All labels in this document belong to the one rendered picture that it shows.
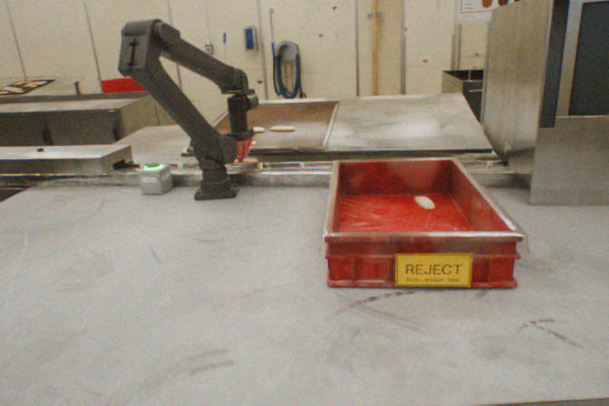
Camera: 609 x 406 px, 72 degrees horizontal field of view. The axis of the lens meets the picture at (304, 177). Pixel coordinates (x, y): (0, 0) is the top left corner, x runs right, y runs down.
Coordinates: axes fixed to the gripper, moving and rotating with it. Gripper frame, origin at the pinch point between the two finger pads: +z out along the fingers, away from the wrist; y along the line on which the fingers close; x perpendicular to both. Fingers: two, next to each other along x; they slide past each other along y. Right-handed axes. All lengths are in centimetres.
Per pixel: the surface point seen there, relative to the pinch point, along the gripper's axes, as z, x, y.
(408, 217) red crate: 6, -51, -32
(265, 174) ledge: 2.7, -10.2, -9.1
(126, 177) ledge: 3.5, 36.7, -9.2
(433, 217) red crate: 6, -57, -31
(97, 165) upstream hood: -0.4, 46.6, -9.0
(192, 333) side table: 7, -17, -77
